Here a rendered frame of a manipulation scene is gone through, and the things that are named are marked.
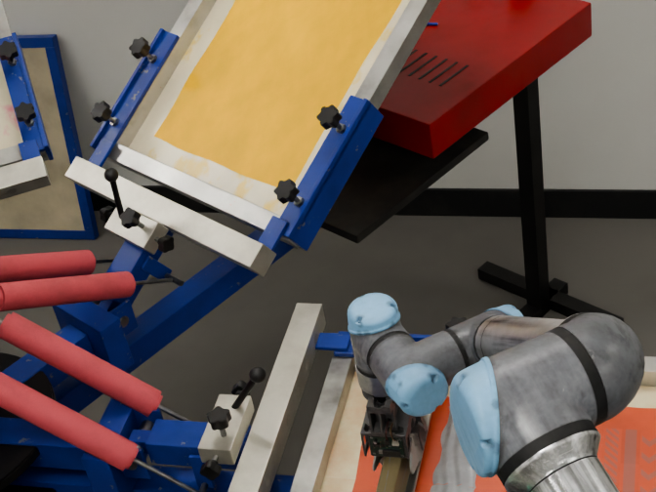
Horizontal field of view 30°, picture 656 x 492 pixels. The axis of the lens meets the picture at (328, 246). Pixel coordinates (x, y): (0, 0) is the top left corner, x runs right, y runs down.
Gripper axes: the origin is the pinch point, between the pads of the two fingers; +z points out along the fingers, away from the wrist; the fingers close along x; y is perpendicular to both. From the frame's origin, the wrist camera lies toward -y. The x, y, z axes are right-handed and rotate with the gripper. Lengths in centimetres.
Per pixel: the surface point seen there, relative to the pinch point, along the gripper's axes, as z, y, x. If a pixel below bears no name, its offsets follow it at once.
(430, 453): 5.3, -6.6, 3.2
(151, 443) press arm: -3.1, 3.0, -41.8
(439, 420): 5.4, -14.3, 3.7
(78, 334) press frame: -1, -25, -67
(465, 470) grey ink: 4.9, -3.1, 9.7
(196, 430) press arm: -3.1, -0.5, -34.9
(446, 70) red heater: -9, -107, -8
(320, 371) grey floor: 102, -120, -58
